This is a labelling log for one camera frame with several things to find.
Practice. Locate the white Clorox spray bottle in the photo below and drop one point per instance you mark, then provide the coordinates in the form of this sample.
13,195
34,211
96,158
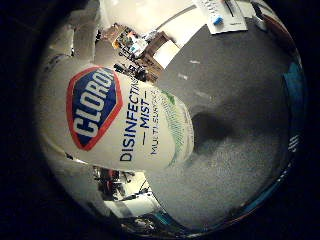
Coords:
133,133

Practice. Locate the blue cloth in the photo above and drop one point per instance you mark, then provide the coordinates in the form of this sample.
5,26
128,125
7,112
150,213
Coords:
295,93

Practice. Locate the wooden cabinet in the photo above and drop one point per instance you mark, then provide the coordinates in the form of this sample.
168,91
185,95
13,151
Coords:
150,50

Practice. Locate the small blue object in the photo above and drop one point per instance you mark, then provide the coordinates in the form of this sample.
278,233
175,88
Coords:
218,20

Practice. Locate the white paper sheet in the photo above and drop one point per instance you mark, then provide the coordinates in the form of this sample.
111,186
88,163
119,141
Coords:
230,24

